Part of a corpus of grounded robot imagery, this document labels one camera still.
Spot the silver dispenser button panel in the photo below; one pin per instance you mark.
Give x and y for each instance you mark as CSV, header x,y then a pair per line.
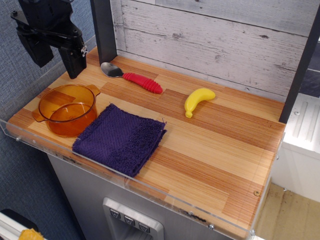
x,y
126,223

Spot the clear acrylic table guard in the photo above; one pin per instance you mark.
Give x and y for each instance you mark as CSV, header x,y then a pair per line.
x,y
208,165

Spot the black right vertical post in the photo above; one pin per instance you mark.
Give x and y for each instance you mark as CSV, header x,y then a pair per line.
x,y
304,62

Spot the white ribbed side unit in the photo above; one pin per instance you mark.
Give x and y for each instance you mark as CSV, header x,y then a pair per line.
x,y
297,164

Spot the black left vertical post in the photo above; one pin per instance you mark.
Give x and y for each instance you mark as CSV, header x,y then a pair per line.
x,y
104,30

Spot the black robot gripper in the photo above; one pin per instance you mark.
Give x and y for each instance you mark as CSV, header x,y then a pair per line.
x,y
42,24

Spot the orange transparent plastic pot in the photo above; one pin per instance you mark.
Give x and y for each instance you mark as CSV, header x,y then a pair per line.
x,y
68,109

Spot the brass screw in table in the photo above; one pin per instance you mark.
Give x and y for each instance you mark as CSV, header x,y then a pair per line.
x,y
256,193

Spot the black vertical post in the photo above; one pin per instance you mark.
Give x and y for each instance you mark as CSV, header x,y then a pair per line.
x,y
304,62
104,30

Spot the yellow object bottom left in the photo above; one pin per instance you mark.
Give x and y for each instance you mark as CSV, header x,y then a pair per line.
x,y
30,234

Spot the red handled metal spoon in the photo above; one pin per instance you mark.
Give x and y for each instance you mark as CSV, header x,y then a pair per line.
x,y
113,71

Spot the yellow toy banana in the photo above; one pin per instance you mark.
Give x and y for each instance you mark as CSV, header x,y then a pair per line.
x,y
197,96

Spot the purple folded towel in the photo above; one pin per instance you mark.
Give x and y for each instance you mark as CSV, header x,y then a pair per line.
x,y
120,140

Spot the grey toy fridge cabinet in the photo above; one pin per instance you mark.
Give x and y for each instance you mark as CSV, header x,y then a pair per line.
x,y
86,190

